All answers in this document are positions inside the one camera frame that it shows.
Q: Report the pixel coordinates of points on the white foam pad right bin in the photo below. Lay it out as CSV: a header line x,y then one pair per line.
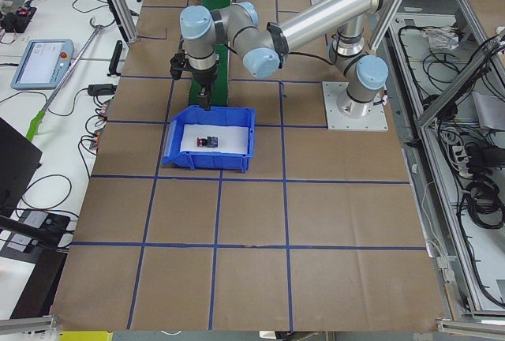
x,y
232,139

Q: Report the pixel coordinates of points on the green conveyor belt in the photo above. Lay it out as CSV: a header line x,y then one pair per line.
x,y
204,32

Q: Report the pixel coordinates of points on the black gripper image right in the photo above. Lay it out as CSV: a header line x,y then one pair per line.
x,y
203,77

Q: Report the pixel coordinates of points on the blue bin at image right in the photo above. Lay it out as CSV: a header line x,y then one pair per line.
x,y
217,116

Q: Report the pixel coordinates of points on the white base plate image right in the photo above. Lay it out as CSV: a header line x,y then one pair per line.
x,y
344,114

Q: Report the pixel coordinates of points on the red push button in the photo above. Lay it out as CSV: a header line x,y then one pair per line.
x,y
207,142

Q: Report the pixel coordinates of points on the teach pendant tablet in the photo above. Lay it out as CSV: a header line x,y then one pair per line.
x,y
43,64

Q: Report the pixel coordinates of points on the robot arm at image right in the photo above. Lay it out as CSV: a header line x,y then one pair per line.
x,y
262,52

